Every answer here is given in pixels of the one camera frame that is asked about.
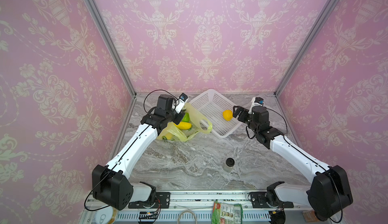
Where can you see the aluminium front rail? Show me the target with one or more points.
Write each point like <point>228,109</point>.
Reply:
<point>196,207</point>

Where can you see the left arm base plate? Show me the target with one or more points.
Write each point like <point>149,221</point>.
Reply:
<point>162,200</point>

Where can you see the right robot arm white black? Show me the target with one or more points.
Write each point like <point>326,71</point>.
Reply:
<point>328,191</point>

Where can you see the green snack packet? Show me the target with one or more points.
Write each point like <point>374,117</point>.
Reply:
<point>224,213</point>

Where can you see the aluminium corner post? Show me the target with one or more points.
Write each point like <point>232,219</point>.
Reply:
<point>102,28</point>
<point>311,36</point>

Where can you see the yellow lemon fruit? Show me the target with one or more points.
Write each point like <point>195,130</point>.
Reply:
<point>227,115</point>

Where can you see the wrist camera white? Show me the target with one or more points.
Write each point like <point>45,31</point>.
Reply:
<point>181,101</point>
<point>256,101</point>

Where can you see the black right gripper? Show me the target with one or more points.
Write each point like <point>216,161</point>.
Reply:
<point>243,114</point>

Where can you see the long yellow mango fruit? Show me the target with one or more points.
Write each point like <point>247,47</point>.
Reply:
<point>184,126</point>

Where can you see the green fruit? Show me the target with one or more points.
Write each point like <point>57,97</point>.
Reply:
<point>186,118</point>

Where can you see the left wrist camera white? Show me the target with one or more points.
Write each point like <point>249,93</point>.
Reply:
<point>181,101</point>

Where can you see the white tin can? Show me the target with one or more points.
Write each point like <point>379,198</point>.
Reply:
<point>105,216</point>

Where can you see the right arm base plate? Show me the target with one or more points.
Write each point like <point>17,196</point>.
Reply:
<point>267,200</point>

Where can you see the brown jar black lid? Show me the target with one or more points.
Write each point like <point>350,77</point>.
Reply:
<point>309,216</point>

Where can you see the aluminium corner post left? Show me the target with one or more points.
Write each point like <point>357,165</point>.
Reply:
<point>102,28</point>

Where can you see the aluminium corner post right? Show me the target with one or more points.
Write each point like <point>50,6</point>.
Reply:
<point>311,36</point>

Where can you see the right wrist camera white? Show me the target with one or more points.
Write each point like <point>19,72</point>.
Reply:
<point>256,101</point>

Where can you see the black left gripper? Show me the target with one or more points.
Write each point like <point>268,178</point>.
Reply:
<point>180,116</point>

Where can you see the yellow-green plastic bag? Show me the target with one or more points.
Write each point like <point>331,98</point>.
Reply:
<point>200,124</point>

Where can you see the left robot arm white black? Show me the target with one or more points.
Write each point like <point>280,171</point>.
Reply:
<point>110,182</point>

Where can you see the white plastic perforated basket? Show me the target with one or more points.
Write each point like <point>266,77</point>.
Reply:
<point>212,104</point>

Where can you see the small jar black lid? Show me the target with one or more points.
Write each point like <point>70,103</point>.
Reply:
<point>228,165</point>

